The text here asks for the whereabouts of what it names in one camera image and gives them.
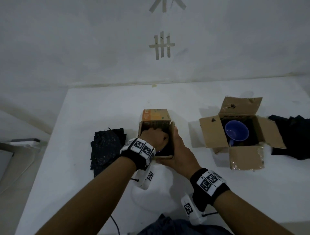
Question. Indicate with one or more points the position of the black cloth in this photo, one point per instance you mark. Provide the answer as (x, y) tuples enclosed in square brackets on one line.
[(293, 138)]

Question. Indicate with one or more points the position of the white flat device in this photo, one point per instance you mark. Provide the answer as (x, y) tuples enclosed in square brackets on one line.
[(24, 141)]

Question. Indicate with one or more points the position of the person's left forearm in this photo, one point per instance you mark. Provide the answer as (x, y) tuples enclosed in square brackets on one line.
[(89, 197)]

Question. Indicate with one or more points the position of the small orange cardboard box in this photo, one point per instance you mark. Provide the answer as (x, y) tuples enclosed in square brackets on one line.
[(155, 116)]

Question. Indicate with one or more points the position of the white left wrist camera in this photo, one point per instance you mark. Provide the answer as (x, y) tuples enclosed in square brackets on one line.
[(144, 178)]

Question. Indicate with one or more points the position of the person's left hand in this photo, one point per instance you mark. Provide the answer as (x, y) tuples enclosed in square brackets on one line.
[(153, 138)]

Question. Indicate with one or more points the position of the open brown cardboard box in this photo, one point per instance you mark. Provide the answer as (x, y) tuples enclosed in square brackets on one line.
[(244, 155)]

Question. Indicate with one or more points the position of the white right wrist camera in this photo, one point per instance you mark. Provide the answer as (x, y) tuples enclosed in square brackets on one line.
[(191, 209)]

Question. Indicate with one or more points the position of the blue mug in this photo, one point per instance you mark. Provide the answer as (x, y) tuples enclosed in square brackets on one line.
[(236, 132)]

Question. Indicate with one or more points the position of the dark speckled cloth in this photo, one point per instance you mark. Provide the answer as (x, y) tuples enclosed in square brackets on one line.
[(104, 150)]

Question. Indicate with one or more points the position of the person's right forearm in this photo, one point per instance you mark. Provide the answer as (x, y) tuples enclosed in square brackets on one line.
[(249, 215)]

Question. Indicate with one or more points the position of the person's left fingers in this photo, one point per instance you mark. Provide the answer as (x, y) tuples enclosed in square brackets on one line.
[(165, 139)]

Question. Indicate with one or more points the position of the person's right thumb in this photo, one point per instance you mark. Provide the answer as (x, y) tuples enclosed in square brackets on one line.
[(176, 136)]

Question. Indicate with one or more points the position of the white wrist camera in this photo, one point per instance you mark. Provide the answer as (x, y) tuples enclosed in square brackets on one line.
[(144, 178), (191, 209)]

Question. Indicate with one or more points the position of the person's right hand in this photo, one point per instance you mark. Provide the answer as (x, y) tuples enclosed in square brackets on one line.
[(182, 155)]

